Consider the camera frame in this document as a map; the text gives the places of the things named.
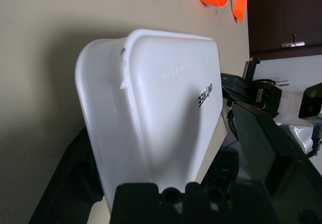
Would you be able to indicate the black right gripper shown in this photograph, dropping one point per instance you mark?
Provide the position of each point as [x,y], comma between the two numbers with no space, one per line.
[269,95]

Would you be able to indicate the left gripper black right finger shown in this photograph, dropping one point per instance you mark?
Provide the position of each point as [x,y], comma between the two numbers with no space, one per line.
[276,158]

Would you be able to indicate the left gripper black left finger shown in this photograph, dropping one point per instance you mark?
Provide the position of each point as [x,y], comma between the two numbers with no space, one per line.
[70,173]

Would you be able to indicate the small silver metal bar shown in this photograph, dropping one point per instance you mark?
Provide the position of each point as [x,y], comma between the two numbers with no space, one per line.
[293,44]

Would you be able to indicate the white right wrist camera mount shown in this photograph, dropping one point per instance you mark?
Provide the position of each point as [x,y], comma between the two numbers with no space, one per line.
[291,105]

